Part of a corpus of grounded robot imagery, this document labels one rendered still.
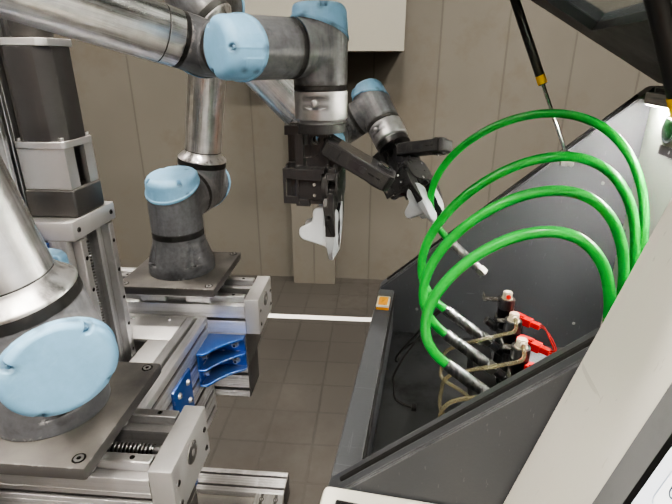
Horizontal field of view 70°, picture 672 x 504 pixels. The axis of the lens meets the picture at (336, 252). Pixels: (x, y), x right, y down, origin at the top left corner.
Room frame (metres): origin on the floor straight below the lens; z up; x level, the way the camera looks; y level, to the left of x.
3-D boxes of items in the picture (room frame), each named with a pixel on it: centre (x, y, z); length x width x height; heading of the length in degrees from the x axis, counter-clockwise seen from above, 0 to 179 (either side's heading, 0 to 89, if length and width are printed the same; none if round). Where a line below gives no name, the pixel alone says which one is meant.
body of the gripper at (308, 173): (0.72, 0.03, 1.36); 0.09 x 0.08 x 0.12; 79
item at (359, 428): (0.82, -0.07, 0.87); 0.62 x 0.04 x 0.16; 169
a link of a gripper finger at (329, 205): (0.69, 0.01, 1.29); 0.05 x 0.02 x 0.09; 169
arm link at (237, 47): (0.66, 0.11, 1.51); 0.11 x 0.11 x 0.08; 40
